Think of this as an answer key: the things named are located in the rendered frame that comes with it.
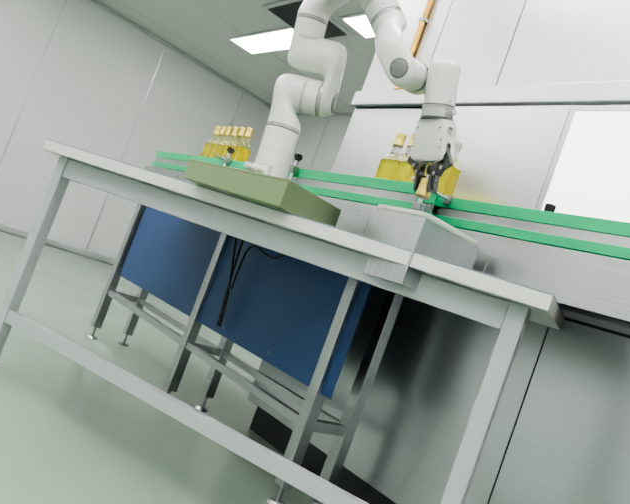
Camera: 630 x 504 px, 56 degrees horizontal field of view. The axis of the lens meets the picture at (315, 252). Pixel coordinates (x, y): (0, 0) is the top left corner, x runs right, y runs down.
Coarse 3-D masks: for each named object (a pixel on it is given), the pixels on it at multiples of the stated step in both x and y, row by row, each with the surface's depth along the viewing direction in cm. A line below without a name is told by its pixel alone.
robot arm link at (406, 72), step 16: (384, 16) 143; (400, 16) 144; (384, 32) 140; (400, 32) 138; (384, 48) 139; (400, 48) 136; (384, 64) 139; (400, 64) 136; (416, 64) 136; (400, 80) 137; (416, 80) 138
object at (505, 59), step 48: (480, 0) 206; (528, 0) 191; (576, 0) 178; (624, 0) 166; (432, 48) 216; (480, 48) 200; (528, 48) 185; (576, 48) 172; (624, 48) 162; (384, 96) 224; (480, 96) 190; (528, 96) 177; (576, 96) 165; (624, 96) 155; (384, 144) 219
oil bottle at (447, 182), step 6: (456, 162) 171; (450, 168) 170; (456, 168) 171; (444, 174) 170; (450, 174) 170; (456, 174) 172; (444, 180) 170; (450, 180) 171; (456, 180) 172; (438, 186) 170; (444, 186) 170; (450, 186) 171; (444, 192) 170; (450, 192) 172
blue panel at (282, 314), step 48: (144, 240) 275; (192, 240) 243; (240, 240) 217; (144, 288) 260; (192, 288) 231; (240, 288) 208; (288, 288) 189; (336, 288) 173; (240, 336) 199; (288, 336) 182
